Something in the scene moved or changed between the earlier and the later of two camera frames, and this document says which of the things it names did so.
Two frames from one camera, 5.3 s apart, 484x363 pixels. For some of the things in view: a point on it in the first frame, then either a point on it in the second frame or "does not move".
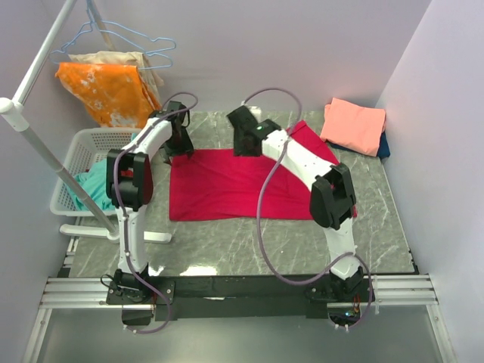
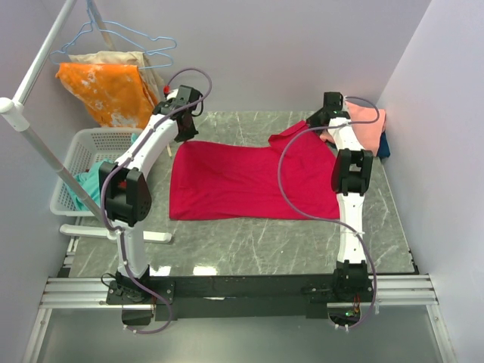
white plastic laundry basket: [91, 147] does not move
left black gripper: [186, 147] to [183, 137]
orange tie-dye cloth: [115, 94] does not move
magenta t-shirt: [217, 184] does not move
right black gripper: [239, 150] to [310, 121]
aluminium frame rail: [403, 290] does not move
